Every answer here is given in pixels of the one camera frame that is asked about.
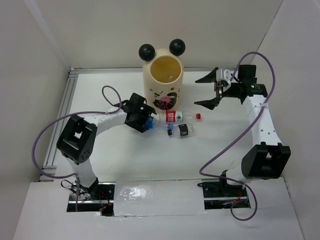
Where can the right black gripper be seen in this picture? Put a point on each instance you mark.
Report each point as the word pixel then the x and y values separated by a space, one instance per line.
pixel 209 103

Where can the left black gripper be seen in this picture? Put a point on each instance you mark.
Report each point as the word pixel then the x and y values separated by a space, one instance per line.
pixel 147 111

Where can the blue label crushed bottle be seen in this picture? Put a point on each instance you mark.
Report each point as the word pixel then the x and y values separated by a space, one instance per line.
pixel 160 125

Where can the red label clear bottle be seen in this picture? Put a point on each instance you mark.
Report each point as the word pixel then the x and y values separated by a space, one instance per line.
pixel 179 117

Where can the black label black cap bottle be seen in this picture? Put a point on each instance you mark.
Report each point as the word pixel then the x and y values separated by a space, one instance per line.
pixel 180 131

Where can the clear unlabelled plastic bottle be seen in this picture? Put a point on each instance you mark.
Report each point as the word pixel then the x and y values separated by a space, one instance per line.
pixel 171 79

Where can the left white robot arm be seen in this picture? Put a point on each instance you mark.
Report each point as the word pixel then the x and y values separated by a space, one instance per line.
pixel 77 139

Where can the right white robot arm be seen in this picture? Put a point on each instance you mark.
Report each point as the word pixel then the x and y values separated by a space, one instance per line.
pixel 268 156

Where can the cream bin with black ears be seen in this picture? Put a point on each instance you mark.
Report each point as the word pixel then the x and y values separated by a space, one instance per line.
pixel 157 65

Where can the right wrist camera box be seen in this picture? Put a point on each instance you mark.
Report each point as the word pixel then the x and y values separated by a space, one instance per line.
pixel 226 75

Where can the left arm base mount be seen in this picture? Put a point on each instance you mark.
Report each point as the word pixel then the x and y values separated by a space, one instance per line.
pixel 100 201

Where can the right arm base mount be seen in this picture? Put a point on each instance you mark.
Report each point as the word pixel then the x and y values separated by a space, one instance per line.
pixel 217 194

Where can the aluminium frame rail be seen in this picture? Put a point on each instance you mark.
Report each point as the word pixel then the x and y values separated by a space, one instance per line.
pixel 50 164

